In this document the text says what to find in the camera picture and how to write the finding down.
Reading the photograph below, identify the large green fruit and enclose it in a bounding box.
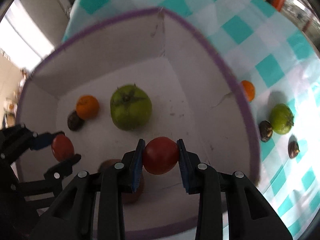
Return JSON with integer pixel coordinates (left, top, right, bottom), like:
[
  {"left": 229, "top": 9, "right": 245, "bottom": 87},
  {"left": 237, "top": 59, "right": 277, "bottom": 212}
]
[{"left": 110, "top": 84, "right": 152, "bottom": 131}]

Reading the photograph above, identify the small green tomato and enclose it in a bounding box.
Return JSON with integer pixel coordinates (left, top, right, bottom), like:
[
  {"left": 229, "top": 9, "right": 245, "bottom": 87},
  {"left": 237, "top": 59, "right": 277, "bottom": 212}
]
[{"left": 269, "top": 103, "right": 294, "bottom": 135}]

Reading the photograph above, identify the teal checkered tablecloth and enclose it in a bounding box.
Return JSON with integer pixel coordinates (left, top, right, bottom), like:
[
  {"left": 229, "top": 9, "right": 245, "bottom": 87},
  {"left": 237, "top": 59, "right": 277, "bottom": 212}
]
[{"left": 63, "top": 0, "right": 319, "bottom": 239}]

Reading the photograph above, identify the orange persimmon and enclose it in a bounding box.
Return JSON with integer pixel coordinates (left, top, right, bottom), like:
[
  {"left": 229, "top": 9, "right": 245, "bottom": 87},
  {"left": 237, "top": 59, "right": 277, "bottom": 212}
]
[{"left": 75, "top": 95, "right": 100, "bottom": 120}]

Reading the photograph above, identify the small orange mandarin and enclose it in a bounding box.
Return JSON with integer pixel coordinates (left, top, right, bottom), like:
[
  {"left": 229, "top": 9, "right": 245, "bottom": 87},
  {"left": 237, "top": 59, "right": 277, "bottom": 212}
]
[{"left": 241, "top": 80, "right": 255, "bottom": 102}]

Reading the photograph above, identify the purple storage box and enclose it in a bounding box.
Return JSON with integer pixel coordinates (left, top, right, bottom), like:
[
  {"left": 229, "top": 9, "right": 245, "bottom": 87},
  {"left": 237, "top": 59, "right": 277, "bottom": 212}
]
[{"left": 15, "top": 6, "right": 262, "bottom": 240}]

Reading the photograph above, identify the red tomato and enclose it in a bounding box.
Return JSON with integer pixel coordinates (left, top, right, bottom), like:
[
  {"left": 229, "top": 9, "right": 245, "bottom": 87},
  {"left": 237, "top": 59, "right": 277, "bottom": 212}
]
[
  {"left": 143, "top": 137, "right": 179, "bottom": 175},
  {"left": 51, "top": 134, "right": 75, "bottom": 162}
]

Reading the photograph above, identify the dark red apple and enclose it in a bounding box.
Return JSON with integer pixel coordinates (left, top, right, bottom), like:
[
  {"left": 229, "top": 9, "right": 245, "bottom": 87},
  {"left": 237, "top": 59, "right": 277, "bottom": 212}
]
[{"left": 98, "top": 159, "right": 145, "bottom": 205}]

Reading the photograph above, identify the dark mangosteen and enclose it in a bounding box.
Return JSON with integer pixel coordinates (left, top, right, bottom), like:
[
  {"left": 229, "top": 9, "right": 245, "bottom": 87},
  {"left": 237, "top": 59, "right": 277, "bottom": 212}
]
[
  {"left": 67, "top": 111, "right": 85, "bottom": 132},
  {"left": 288, "top": 141, "right": 300, "bottom": 159},
  {"left": 259, "top": 120, "right": 273, "bottom": 142}
]

